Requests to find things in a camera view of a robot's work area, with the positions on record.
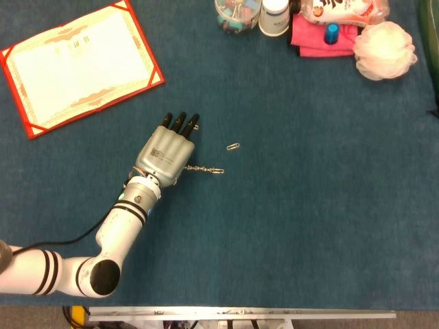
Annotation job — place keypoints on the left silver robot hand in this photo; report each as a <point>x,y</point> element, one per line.
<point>164,157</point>

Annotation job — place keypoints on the silver metal chain bracelet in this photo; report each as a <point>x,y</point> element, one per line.
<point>200,169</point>

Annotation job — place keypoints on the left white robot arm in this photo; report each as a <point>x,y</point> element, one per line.
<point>113,233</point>

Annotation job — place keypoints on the red certificate folder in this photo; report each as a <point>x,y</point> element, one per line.
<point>79,65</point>

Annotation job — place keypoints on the blue felt table mat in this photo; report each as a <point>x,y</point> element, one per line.
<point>291,222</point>

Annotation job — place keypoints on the clear jar of binder clips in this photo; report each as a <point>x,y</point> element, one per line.
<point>236,17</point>

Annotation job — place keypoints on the white paper cup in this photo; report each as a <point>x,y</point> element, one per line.
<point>274,20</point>

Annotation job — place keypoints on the yellow part under table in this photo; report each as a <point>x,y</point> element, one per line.
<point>78,313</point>

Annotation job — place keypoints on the pink folded cloth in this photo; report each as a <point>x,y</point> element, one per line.
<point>308,41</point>

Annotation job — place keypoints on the small blue cap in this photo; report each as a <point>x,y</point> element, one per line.
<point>331,34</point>

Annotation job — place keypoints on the pale pink bath pouf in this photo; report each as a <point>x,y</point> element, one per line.
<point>384,51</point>

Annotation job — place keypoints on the green spray bottle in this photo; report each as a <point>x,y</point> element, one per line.
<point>430,17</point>

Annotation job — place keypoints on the aluminium table edge rail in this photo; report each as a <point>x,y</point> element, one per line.
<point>240,313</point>

